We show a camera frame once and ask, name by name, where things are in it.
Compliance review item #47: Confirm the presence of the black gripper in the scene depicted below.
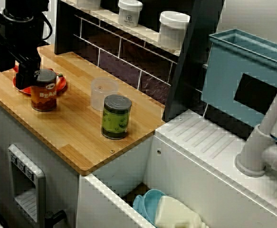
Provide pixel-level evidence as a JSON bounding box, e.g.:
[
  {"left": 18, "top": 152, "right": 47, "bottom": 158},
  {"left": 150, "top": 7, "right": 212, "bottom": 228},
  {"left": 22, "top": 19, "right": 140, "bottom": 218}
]
[{"left": 0, "top": 17, "right": 46, "bottom": 90}]

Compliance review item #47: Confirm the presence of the beans can orange label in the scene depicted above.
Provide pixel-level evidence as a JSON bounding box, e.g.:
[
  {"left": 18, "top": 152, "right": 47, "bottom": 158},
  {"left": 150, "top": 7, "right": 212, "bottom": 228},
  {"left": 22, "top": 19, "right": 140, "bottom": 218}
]
[{"left": 30, "top": 68, "right": 58, "bottom": 112}]

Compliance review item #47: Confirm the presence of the peas can green label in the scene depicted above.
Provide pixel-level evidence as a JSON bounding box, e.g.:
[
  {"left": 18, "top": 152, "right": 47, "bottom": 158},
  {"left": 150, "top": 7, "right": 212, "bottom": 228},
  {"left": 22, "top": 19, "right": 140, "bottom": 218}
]
[{"left": 101, "top": 94, "right": 132, "bottom": 140}]

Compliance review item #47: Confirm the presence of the red plate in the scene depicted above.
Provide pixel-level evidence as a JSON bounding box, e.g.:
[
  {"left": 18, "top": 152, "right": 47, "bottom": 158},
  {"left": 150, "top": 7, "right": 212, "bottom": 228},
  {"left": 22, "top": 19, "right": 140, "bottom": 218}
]
[{"left": 12, "top": 67, "right": 67, "bottom": 96}]

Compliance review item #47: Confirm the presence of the white cabinet with dispenser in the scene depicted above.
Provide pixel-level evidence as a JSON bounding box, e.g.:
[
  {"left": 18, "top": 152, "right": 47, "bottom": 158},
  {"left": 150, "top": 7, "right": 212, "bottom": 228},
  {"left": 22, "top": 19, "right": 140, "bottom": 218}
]
[{"left": 0, "top": 92, "right": 80, "bottom": 228}]

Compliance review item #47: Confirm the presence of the translucent plastic cup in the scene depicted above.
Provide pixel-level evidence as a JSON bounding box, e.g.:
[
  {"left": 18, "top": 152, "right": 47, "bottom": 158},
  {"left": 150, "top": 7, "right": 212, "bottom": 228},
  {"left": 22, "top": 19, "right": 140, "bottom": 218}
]
[{"left": 90, "top": 77, "right": 120, "bottom": 112}]

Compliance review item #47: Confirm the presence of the grey ice dispenser panel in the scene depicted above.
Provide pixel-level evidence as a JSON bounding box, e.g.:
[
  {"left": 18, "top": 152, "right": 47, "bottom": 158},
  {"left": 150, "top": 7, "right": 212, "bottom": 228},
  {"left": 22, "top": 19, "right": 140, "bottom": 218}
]
[{"left": 7, "top": 143, "right": 46, "bottom": 228}]

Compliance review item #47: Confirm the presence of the small white-lidded plastic jar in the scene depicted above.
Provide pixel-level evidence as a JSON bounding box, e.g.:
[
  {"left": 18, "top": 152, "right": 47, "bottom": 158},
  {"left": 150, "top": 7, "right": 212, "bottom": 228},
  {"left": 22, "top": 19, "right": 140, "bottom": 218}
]
[{"left": 118, "top": 0, "right": 143, "bottom": 28}]

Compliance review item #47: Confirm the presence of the large white-lidded plastic jar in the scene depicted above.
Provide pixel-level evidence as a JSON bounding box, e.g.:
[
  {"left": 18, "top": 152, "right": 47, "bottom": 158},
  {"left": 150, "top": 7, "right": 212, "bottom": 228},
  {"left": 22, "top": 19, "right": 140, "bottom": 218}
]
[{"left": 157, "top": 10, "right": 191, "bottom": 50}]

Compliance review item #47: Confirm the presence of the black tiled backsplash shelf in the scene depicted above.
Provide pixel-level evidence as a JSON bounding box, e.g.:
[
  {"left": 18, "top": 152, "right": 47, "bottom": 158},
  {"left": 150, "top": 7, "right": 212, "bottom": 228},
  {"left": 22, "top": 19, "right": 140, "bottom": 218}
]
[{"left": 54, "top": 0, "right": 226, "bottom": 123}]

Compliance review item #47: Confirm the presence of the light blue bowl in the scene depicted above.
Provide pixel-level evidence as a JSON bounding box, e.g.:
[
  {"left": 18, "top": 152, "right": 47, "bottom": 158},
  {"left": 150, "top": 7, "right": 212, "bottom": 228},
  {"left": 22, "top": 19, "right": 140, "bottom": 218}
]
[{"left": 132, "top": 189, "right": 167, "bottom": 226}]

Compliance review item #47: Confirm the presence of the teal plastic bin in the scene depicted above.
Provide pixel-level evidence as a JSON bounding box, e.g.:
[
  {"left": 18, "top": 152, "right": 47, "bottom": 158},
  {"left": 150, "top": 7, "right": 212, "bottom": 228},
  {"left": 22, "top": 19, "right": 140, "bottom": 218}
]
[{"left": 201, "top": 28, "right": 277, "bottom": 131}]

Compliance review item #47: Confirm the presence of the white sink unit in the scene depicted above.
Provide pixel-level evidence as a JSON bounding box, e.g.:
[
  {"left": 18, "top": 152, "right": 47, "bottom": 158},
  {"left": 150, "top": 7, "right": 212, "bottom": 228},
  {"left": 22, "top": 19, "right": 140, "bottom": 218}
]
[{"left": 77, "top": 109, "right": 277, "bottom": 228}]

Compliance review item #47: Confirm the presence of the cream plastic jug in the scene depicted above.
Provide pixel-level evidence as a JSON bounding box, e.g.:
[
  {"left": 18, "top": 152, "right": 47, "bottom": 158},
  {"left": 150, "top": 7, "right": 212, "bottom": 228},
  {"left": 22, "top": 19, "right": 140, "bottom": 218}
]
[{"left": 153, "top": 195, "right": 210, "bottom": 228}]

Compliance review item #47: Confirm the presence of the grey toy faucet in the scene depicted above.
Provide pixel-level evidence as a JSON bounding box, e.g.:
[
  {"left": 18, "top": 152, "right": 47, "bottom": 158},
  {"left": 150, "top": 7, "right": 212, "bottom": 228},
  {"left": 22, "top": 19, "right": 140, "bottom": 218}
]
[{"left": 234, "top": 68, "right": 277, "bottom": 178}]

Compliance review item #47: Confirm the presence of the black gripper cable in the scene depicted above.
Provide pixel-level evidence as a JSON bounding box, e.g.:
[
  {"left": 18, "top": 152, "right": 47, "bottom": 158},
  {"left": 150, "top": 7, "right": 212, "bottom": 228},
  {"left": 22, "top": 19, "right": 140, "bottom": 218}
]
[{"left": 41, "top": 11, "right": 53, "bottom": 40}]

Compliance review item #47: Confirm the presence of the black cabinet handle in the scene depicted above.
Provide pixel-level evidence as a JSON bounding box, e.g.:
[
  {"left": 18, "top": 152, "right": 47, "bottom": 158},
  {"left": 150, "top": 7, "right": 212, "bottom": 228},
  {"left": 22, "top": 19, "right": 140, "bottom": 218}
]
[{"left": 44, "top": 210, "right": 67, "bottom": 228}]

